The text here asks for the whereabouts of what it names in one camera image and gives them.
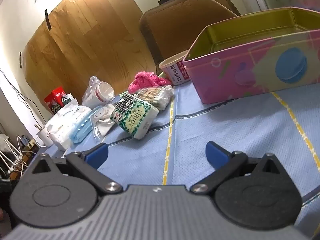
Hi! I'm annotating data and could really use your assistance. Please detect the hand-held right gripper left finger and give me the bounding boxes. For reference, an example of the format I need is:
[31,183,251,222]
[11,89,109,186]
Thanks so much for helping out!
[24,142,123,196]

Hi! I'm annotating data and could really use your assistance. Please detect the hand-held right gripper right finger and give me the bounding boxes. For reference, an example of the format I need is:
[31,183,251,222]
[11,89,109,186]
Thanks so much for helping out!
[190,141,292,195]

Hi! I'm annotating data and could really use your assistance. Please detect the items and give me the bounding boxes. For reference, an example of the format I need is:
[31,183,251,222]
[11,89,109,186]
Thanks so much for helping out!
[117,97,159,139]

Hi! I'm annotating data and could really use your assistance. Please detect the pink fuzzy cloth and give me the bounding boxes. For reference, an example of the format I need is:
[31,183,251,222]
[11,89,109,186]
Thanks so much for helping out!
[128,71,172,93]

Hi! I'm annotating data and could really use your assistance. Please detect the pink tin box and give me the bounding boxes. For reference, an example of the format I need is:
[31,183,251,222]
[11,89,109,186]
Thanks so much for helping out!
[182,7,320,105]

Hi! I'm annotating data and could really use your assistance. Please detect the blue checked tablecloth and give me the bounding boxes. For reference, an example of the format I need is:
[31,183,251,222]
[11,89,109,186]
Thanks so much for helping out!
[37,80,320,240]

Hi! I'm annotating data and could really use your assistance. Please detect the white smiley item in bag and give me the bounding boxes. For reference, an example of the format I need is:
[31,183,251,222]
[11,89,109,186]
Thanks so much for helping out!
[91,104,118,138]

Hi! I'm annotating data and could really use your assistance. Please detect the white wet wipes pack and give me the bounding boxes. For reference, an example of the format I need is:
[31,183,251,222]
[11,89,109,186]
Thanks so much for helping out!
[46,94,92,152]

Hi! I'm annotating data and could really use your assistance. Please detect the white mug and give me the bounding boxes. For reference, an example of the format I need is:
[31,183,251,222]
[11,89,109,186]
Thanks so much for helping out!
[36,126,54,148]

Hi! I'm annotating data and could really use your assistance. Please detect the clear plastic bag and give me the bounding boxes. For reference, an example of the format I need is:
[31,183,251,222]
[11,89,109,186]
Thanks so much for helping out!
[82,76,115,108]

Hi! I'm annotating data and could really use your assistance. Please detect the white red-rimmed cup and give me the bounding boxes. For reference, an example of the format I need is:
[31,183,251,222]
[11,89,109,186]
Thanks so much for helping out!
[96,82,114,103]

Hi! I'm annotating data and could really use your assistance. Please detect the red printed box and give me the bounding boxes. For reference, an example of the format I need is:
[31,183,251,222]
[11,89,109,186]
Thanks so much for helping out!
[44,87,67,115]

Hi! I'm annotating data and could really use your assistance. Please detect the round tin can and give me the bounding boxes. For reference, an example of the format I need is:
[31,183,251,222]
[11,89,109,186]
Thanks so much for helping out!
[159,50,192,85]

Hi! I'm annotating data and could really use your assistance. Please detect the wooden board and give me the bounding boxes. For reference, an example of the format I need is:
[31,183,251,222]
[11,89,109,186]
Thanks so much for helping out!
[22,0,157,115]

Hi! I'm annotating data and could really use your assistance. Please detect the brown woven chair back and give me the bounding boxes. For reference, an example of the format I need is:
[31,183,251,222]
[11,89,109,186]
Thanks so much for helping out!
[139,0,242,64]

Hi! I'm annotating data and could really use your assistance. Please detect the black tape strip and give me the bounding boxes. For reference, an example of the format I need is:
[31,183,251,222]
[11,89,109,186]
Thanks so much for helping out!
[44,9,52,29]

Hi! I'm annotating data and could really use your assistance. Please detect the bundle of white cables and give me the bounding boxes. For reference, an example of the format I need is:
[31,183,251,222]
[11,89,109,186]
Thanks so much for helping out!
[0,130,34,179]

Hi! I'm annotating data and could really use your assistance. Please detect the thin black wall cable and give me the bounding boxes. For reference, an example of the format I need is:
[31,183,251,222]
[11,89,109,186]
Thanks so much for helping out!
[0,69,48,125]

